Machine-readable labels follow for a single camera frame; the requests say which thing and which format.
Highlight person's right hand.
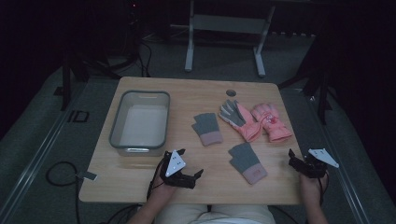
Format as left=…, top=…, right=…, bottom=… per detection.
left=299, top=172, right=330, bottom=203

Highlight black metal stand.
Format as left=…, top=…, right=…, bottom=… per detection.
left=277, top=31, right=336, bottom=126

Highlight black rectangular floor marker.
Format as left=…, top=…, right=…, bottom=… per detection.
left=66, top=109, right=91, bottom=124

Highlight black floor cable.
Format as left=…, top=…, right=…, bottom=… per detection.
left=45, top=161, right=82, bottom=224

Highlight pink glove red print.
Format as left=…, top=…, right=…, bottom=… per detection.
left=250, top=103, right=293, bottom=144

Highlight person's light trousers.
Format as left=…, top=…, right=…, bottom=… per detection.
left=153, top=203, right=276, bottom=224

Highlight metal floor rail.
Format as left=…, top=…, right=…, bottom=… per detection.
left=0, top=81, right=94, bottom=218
left=303, top=92, right=373, bottom=224

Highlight small grey plug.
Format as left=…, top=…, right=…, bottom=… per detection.
left=76, top=170, right=98, bottom=182

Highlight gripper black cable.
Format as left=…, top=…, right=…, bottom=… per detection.
left=106, top=157, right=168, bottom=224
left=316, top=175, right=330, bottom=207

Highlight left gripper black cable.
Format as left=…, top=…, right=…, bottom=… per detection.
left=106, top=157, right=168, bottom=224

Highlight white metal desk frame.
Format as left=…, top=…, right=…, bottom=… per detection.
left=183, top=0, right=276, bottom=78

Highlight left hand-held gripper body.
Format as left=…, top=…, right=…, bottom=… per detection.
left=159, top=149, right=196, bottom=189

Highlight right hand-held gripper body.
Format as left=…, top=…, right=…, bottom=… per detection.
left=293, top=147, right=340, bottom=179

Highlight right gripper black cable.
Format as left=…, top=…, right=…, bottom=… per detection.
left=316, top=175, right=330, bottom=207

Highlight black tripod stand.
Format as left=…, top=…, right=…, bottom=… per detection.
left=53, top=36, right=141, bottom=112

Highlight person's left hand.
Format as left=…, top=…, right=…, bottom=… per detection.
left=148, top=172, right=177, bottom=203

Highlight black background cable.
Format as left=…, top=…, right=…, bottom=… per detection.
left=138, top=38, right=154, bottom=78

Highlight grey fingerless glove pink cuff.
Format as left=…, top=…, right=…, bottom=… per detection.
left=228, top=142, right=268, bottom=186
left=191, top=112, right=224, bottom=147

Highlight pink glove grey palm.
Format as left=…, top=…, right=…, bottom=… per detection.
left=219, top=99, right=263, bottom=143

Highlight grey plastic bin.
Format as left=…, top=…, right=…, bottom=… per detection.
left=108, top=90, right=171, bottom=158

